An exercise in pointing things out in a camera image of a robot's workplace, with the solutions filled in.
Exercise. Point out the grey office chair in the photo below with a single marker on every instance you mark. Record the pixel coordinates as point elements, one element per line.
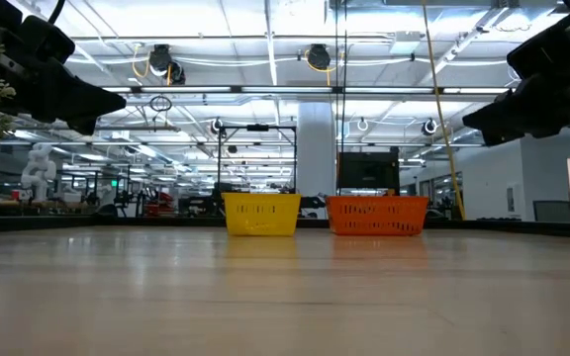
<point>554,211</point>

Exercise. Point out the red equipment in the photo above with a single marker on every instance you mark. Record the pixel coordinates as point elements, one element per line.
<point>159,204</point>

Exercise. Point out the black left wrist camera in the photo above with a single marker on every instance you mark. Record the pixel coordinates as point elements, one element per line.
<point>47,39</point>

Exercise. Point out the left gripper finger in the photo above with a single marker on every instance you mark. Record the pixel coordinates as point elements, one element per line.
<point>77,99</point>

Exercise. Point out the black hanging reel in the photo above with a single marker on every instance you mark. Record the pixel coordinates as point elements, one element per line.
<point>426,127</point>
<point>216,126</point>

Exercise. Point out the orange plastic basket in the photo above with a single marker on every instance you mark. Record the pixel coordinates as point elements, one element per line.
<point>376,215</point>

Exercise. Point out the yellow plastic basket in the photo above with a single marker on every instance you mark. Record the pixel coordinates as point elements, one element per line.
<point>260,213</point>

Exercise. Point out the black computer case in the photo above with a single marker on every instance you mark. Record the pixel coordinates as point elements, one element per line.
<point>368,170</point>

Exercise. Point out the white column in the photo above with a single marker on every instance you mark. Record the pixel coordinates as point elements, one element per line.
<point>316,153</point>

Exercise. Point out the black aluminium table frame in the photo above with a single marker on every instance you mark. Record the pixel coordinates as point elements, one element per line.
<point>42,223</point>

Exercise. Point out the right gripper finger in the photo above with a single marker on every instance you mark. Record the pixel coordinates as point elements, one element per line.
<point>507,114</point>

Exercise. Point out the black robot station frame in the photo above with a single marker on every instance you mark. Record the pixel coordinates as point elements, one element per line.
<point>257,127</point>

